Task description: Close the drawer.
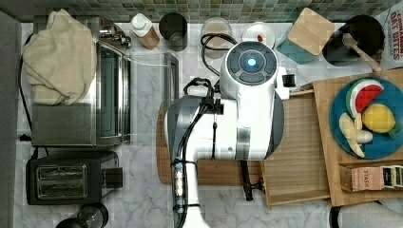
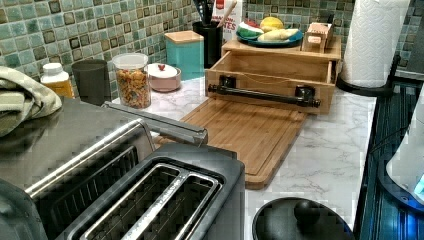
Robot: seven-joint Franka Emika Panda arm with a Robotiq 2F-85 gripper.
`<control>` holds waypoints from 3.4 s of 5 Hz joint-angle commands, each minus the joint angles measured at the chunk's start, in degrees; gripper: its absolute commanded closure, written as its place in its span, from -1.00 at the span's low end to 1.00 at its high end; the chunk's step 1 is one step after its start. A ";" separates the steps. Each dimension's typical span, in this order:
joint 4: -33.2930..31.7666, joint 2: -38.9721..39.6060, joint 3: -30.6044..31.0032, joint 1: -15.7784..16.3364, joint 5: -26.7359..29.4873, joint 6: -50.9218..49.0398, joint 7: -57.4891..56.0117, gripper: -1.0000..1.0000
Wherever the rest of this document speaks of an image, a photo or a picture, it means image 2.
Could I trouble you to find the wooden drawer cabinet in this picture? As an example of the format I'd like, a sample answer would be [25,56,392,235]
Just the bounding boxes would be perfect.
[222,36,341,83]

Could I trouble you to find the wooden spoon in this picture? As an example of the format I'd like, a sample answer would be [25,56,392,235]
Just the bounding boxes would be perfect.
[217,0,237,28]

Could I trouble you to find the wooden drawer with black handle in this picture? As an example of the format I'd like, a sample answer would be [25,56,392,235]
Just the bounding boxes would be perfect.
[205,50,338,114]

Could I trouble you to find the clear jar of cereal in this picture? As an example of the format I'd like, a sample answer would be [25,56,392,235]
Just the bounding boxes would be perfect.
[112,53,151,109]

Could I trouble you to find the paper towel roll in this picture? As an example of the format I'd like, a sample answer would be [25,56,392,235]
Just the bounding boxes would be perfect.
[341,0,410,88]

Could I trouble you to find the plush watermelon slice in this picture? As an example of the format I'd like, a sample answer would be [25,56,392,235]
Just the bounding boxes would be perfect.
[236,22,263,39]

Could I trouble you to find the white-capped supplement bottle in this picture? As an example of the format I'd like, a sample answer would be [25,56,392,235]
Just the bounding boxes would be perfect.
[41,63,74,98]

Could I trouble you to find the black paper towel holder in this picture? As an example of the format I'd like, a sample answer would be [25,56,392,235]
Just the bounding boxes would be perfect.
[336,54,401,97]

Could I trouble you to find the black utensil holder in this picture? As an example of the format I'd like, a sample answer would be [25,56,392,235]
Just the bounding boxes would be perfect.
[192,21,223,69]

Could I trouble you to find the dark grey cup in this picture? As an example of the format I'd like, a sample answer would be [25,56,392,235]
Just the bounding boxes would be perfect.
[71,59,111,106]

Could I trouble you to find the black kitchen utensils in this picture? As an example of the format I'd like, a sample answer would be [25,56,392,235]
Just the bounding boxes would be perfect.
[192,0,215,25]

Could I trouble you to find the red and white carton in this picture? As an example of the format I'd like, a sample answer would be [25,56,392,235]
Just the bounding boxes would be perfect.
[212,0,244,42]

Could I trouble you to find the black two-slot toaster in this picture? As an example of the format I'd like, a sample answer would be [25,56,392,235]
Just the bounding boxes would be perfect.
[54,143,245,240]

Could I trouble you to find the bamboo cutting board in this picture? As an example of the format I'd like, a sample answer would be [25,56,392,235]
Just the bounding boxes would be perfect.
[182,99,307,190]

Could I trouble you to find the pink ceramic sugar bowl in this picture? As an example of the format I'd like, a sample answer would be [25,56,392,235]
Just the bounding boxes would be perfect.
[147,63,181,92]

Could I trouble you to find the teal canister with wooden lid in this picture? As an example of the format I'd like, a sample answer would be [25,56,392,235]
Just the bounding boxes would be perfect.
[165,30,204,80]

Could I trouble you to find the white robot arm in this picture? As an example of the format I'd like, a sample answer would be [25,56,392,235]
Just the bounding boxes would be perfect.
[386,92,424,204]

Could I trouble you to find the black round pot lid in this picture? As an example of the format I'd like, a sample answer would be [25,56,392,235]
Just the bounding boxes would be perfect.
[252,197,355,240]

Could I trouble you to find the plush banana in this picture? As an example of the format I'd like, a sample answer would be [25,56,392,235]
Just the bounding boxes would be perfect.
[258,29,298,42]

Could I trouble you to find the wooden napkin holder box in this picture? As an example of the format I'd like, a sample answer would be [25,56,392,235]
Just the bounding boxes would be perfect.
[301,22,334,53]

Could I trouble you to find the stainless toaster oven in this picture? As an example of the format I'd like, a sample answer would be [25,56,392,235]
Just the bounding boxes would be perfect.
[0,98,208,240]

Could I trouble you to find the blue plate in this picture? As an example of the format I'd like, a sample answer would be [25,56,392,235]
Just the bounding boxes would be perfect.
[236,31,303,48]

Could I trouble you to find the yellow plush mango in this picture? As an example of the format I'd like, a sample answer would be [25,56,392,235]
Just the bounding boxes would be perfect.
[260,16,284,33]

